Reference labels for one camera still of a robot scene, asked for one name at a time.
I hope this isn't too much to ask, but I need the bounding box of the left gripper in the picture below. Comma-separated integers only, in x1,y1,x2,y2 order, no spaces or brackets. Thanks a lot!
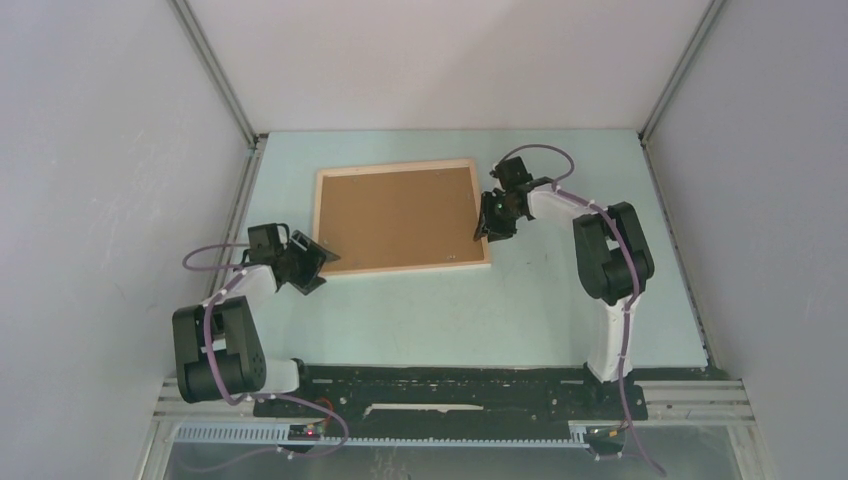
277,231,340,295

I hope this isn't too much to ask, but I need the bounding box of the white cable duct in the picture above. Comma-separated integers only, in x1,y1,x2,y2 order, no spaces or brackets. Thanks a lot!
173,422,589,449

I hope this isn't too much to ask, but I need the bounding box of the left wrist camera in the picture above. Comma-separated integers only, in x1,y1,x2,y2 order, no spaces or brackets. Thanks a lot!
245,223,290,265

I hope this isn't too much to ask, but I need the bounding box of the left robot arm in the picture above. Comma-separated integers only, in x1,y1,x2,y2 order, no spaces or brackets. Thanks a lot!
171,223,340,405

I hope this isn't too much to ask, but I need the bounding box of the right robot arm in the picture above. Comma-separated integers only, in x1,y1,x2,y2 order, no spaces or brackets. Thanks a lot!
474,182,655,418

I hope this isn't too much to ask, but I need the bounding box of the right corner metal profile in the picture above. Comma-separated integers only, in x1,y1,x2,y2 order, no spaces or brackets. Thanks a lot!
638,0,728,147

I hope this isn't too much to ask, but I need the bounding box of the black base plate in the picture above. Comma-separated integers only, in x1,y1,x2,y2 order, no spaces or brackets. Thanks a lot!
294,365,647,440

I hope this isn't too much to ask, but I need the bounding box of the left corner metal profile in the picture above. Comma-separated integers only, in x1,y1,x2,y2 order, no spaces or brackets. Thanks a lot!
168,0,259,149

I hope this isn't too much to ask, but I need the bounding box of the corner metal profile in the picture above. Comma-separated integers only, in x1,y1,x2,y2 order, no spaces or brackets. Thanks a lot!
638,0,728,147
168,0,259,149

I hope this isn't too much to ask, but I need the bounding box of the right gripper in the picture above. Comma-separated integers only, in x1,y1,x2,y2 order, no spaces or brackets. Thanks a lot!
474,192,523,244

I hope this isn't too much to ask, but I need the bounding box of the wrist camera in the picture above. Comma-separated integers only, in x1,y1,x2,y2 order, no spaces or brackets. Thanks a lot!
490,156,534,191
245,223,290,265

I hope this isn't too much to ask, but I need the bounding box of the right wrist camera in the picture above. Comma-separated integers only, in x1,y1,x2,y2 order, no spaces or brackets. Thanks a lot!
490,156,534,191

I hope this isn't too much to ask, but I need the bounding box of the aluminium rail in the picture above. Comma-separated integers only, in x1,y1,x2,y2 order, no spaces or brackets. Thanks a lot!
152,380,756,427

